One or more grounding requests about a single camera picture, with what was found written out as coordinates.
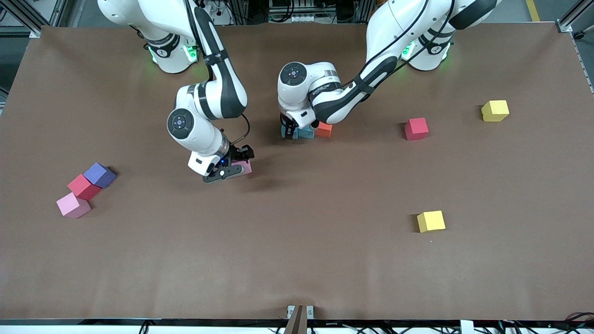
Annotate yellow foam cube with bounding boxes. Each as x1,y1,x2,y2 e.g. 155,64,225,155
417,210,446,233
481,100,510,122

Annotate black equipment rack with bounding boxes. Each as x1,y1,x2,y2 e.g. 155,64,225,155
232,0,372,25

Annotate aluminium frame profile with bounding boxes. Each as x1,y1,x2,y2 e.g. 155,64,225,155
555,0,594,33
0,0,63,39

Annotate brown table mat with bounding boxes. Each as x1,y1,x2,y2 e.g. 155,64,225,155
0,23,594,321

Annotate grey camera mounting post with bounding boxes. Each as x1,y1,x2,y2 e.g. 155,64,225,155
284,305,315,334

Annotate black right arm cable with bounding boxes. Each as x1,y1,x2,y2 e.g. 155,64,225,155
231,113,252,145

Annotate red foam cube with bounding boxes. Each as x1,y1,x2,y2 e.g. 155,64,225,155
67,173,102,201
403,117,430,141

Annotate purple foam cube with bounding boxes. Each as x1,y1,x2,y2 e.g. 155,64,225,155
83,162,118,190

